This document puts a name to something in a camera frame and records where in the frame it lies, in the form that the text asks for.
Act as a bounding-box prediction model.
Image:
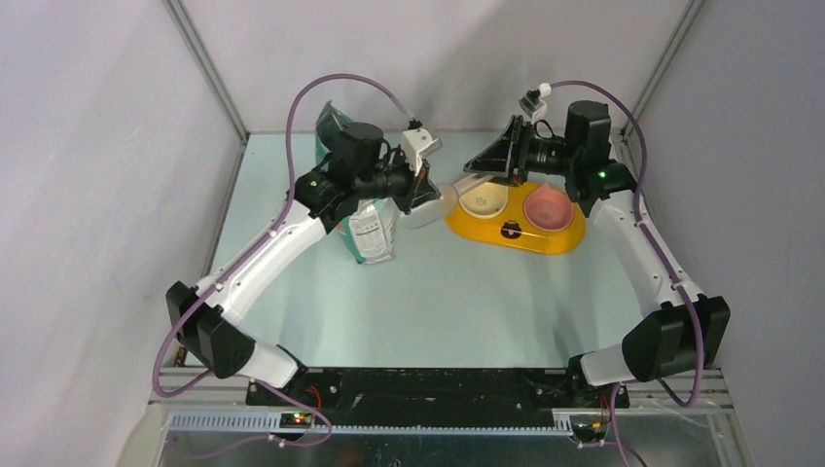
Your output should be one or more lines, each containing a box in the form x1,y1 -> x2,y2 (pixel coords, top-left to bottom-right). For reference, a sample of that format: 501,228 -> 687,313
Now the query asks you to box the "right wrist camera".
519,83 -> 553,124

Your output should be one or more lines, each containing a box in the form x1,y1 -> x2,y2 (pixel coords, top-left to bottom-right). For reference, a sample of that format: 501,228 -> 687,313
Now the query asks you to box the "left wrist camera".
401,126 -> 443,175

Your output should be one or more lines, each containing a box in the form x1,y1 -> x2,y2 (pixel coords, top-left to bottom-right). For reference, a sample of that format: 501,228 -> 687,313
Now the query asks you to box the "cream ceramic bowl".
458,182 -> 509,219

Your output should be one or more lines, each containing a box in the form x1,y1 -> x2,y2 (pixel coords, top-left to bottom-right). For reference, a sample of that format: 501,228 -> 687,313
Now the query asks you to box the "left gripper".
355,146 -> 441,215

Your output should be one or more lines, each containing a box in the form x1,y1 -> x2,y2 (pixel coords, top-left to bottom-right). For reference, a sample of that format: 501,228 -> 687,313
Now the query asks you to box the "pink ceramic bowl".
522,184 -> 574,233

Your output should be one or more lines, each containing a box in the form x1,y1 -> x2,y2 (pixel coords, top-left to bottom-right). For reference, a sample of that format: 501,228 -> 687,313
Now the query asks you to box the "clear plastic scoop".
400,174 -> 492,230

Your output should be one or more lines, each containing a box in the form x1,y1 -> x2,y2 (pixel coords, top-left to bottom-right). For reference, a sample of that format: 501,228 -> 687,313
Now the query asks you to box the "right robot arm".
463,100 -> 731,407

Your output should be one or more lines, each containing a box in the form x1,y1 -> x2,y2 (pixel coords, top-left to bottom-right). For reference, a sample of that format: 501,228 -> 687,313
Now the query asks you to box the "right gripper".
464,116 -> 579,188

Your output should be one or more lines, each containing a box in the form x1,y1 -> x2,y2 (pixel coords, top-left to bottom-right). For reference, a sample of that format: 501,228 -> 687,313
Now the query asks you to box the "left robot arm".
166,123 -> 442,406

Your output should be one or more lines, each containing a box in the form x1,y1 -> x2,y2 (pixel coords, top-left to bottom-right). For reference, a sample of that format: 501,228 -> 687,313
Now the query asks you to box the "yellow double bowl stand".
446,182 -> 587,255

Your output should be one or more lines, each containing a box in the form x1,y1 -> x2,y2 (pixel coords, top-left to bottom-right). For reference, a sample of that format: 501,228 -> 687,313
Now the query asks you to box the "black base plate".
283,367 -> 629,429

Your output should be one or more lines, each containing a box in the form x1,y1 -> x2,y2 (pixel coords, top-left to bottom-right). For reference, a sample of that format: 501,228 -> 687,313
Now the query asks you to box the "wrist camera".
401,126 -> 443,175
519,83 -> 553,124

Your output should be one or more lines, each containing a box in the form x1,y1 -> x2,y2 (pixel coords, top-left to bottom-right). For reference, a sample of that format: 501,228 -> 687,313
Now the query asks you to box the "green pet food bag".
315,100 -> 399,265

